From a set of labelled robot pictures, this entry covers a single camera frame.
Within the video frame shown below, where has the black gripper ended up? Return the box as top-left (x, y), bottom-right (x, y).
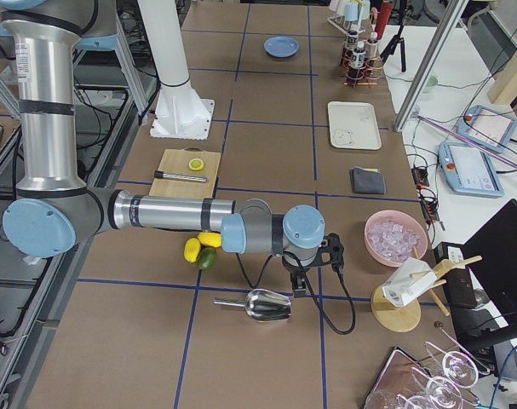
top-left (282, 233), bottom-right (343, 297)

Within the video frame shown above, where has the blue round plate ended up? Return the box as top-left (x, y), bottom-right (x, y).
top-left (263, 36), bottom-right (300, 59)

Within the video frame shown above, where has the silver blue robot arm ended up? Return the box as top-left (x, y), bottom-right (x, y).
top-left (1, 1), bottom-right (344, 297)

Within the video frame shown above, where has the steel ice scoop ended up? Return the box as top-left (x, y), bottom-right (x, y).
top-left (214, 289), bottom-right (292, 322)

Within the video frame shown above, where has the green avocado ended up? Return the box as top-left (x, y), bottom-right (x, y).
top-left (196, 247), bottom-right (217, 271)

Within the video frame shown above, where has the yellow lemon back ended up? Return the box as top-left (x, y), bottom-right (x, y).
top-left (197, 232), bottom-right (221, 248)

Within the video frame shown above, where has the yellow lemon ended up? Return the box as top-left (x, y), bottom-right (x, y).
top-left (183, 238), bottom-right (202, 263)
top-left (197, 232), bottom-right (221, 248)

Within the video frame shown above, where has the pink bowl of ice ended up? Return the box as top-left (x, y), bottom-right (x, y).
top-left (364, 210), bottom-right (428, 267)

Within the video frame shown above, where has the yellow lemon front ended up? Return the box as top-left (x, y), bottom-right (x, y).
top-left (183, 238), bottom-right (202, 263)

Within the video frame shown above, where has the wooden cup stand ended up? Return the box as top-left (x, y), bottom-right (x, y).
top-left (371, 256), bottom-right (482, 332)

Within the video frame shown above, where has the white paper carton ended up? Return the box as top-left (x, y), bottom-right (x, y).
top-left (381, 257), bottom-right (437, 308)

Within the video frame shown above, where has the grey folded cloth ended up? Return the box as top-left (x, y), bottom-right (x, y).
top-left (349, 167), bottom-right (386, 194)

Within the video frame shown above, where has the half lemon slice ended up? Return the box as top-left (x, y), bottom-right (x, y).
top-left (188, 158), bottom-right (204, 171)

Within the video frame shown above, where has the cream bear tray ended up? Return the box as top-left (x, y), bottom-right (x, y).
top-left (327, 101), bottom-right (382, 151)

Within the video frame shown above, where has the bamboo cutting board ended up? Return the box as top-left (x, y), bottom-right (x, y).
top-left (149, 148), bottom-right (221, 199)

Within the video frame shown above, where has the steel muddler black tip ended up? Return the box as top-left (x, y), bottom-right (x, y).
top-left (154, 170), bottom-right (208, 183)

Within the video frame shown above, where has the clear wine glass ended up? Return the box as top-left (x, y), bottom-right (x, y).
top-left (424, 341), bottom-right (479, 389)
top-left (410, 366), bottom-right (462, 409)

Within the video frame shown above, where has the blue teach pendant near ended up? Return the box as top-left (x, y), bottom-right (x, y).
top-left (438, 142), bottom-right (504, 198)

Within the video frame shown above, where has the blue teach pendant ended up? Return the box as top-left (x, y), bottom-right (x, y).
top-left (438, 142), bottom-right (504, 198)
top-left (457, 105), bottom-right (517, 153)

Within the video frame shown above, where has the black monitor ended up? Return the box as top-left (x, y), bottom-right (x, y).
top-left (461, 199), bottom-right (517, 351)

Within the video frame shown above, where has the dark bottle white cap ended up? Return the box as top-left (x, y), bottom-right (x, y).
top-left (344, 29), bottom-right (359, 68)

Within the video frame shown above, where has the blue teach pendant far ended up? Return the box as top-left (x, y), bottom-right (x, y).
top-left (457, 105), bottom-right (517, 153)

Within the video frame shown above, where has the light blue cup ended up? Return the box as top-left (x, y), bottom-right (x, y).
top-left (343, 0), bottom-right (364, 22)

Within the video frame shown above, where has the red cylinder bottle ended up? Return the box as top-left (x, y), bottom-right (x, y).
top-left (376, 0), bottom-right (393, 39)

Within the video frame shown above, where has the black tripod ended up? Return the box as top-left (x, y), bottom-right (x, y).
top-left (380, 0), bottom-right (408, 72)

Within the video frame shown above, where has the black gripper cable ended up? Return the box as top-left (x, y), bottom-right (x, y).
top-left (235, 251), bottom-right (356, 336)

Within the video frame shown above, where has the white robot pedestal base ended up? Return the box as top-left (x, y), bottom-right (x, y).
top-left (138, 0), bottom-right (215, 141)

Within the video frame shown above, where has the copper wire bottle rack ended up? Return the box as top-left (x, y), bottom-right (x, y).
top-left (340, 48), bottom-right (383, 87)

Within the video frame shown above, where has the white wire cup rack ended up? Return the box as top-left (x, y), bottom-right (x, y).
top-left (326, 14), bottom-right (366, 35)

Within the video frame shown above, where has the aluminium frame post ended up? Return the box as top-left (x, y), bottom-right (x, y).
top-left (393, 0), bottom-right (468, 132)

